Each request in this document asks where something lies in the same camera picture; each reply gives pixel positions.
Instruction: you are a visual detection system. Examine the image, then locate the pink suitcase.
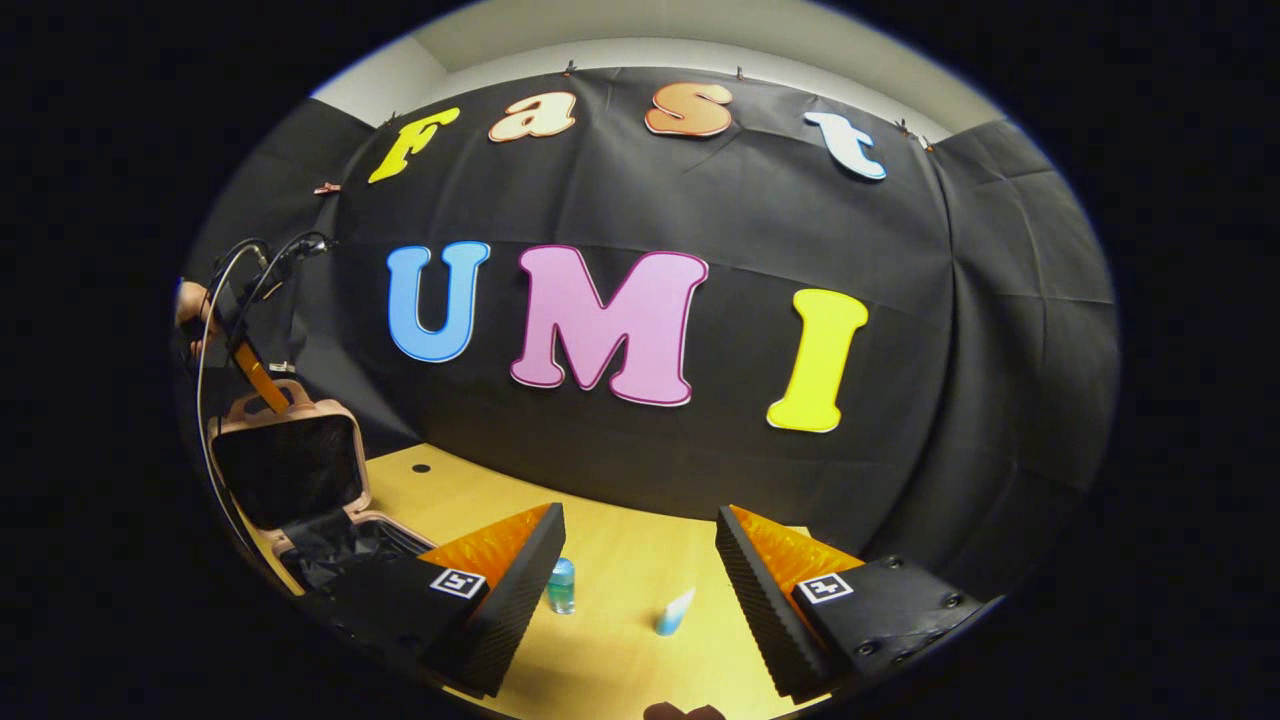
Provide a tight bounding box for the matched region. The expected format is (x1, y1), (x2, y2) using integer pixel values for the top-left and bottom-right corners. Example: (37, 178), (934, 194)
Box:
(208, 378), (441, 596)

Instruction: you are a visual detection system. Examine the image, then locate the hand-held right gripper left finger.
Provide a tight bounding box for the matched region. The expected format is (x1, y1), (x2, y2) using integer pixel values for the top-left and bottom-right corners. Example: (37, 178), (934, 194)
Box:
(300, 502), (567, 699)

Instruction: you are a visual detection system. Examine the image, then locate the black backdrop cloth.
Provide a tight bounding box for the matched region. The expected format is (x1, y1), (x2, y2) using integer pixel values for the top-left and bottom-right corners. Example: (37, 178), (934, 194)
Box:
(175, 65), (1121, 601)

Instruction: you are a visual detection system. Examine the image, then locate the blue white skin care tube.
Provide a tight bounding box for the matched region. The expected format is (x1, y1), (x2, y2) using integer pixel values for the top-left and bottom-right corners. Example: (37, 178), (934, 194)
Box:
(655, 587), (697, 637)

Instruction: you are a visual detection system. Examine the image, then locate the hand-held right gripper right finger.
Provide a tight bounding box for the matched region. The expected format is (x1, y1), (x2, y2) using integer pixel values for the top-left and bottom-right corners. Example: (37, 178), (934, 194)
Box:
(714, 504), (991, 703)

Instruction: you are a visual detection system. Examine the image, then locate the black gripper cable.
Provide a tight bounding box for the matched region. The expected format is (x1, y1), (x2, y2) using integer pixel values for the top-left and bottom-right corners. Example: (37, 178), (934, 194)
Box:
(195, 232), (336, 561)

